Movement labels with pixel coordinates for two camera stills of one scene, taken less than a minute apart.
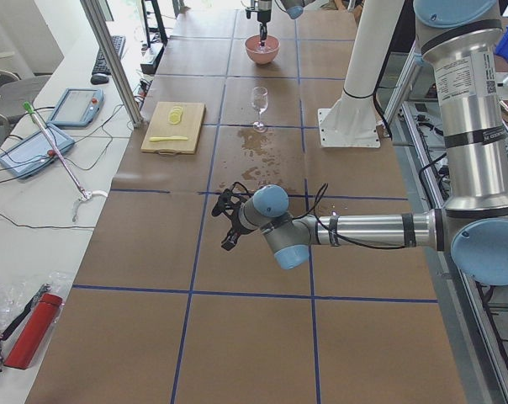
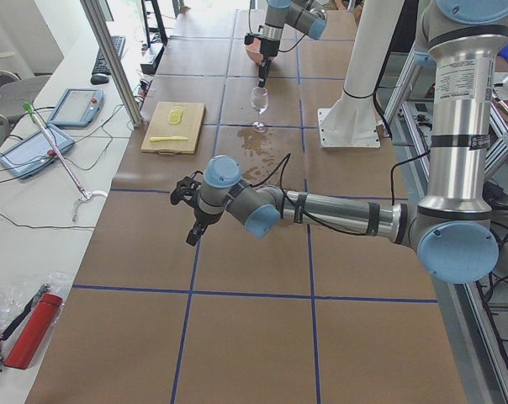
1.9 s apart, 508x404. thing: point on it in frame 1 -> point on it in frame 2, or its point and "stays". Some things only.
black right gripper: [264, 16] -> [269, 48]
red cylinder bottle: [28, 343] stays
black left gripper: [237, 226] -> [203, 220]
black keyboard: [100, 66] stays
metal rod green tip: [84, 194] stays
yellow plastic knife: [152, 139] stays
